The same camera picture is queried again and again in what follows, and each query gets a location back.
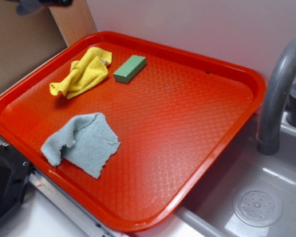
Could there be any light teal woven cloth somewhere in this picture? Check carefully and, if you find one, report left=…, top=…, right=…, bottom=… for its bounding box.
left=41, top=113, right=120, bottom=179

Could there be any green rectangular block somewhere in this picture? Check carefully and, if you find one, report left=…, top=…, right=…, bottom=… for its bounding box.
left=113, top=55, right=147, bottom=83

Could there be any gray sink faucet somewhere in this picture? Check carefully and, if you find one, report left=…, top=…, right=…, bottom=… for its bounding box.
left=257, top=38, right=296, bottom=155

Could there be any red plastic tray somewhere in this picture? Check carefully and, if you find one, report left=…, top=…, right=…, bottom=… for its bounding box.
left=0, top=32, right=266, bottom=233

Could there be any gray toy sink basin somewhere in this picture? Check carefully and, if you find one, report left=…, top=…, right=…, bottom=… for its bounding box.
left=176, top=117, right=296, bottom=237

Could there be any yellow woven cloth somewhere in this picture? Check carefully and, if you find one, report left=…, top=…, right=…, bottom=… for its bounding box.
left=49, top=47, right=112, bottom=100

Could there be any brown wooden board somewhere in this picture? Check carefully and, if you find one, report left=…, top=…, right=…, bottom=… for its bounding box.
left=0, top=0, right=97, bottom=94

